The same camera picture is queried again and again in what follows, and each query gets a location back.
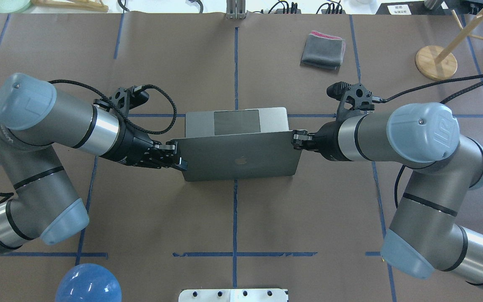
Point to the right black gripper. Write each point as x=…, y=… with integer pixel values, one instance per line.
x=326, y=141

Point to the grey laptop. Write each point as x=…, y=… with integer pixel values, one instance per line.
x=238, y=144

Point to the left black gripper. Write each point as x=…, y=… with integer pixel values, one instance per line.
x=133, y=145

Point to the folded grey cloth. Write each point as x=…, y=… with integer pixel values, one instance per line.
x=323, y=51

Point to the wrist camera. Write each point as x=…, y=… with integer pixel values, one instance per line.
x=124, y=99
x=354, y=99

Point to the wooden stand round base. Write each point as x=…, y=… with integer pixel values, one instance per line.
x=438, y=63

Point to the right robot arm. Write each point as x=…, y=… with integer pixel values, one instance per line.
x=425, y=137

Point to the wooden rack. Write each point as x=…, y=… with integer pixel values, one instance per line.
x=84, y=5

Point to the metal camera post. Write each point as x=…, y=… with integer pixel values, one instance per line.
x=236, y=9

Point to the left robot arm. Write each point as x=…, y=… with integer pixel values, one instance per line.
x=34, y=115

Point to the blue desk lamp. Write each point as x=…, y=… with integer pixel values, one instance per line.
x=89, y=282

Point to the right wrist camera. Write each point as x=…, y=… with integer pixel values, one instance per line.
x=354, y=99

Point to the white label sign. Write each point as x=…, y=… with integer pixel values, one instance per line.
x=399, y=9

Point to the green tape roll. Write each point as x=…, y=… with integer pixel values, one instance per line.
x=14, y=6

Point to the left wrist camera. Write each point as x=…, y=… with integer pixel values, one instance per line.
x=124, y=99

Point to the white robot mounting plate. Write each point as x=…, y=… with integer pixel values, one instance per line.
x=234, y=295

